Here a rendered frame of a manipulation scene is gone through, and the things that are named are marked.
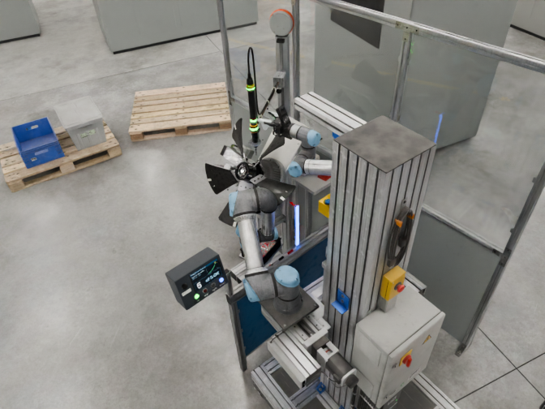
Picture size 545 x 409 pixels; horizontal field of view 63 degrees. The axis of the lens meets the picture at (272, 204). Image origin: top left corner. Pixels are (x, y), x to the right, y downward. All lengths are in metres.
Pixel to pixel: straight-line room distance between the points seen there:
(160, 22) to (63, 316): 5.35
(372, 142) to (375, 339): 0.85
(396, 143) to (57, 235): 3.63
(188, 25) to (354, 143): 6.73
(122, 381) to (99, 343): 0.38
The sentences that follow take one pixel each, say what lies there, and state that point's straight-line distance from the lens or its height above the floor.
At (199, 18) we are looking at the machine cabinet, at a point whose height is 0.31.
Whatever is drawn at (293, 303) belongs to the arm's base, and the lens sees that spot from 2.20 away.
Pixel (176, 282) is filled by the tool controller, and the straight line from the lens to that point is 2.17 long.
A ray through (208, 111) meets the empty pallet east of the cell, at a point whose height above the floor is 0.14.
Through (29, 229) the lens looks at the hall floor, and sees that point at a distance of 4.83.
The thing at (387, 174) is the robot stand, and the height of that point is 2.02.
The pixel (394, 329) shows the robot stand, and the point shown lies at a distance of 2.02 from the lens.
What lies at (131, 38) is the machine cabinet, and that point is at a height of 0.20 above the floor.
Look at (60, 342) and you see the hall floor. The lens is 3.80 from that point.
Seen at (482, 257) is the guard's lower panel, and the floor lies 0.88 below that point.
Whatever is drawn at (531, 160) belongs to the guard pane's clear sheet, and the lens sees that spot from 2.44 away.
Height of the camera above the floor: 2.90
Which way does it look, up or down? 42 degrees down
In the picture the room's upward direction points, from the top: 4 degrees counter-clockwise
